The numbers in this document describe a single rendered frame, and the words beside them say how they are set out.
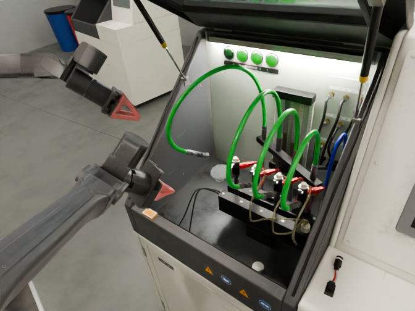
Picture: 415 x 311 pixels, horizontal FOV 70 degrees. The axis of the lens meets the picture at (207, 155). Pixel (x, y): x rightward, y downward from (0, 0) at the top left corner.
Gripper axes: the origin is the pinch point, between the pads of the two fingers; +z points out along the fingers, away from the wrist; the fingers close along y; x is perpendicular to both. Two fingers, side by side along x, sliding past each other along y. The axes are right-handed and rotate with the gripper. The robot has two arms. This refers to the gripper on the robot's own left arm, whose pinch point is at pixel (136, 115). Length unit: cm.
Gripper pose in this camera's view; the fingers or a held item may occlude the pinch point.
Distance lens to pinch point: 89.7
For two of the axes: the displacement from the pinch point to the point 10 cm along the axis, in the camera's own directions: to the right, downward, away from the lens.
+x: -5.6, 8.2, 1.4
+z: 7.7, 4.5, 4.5
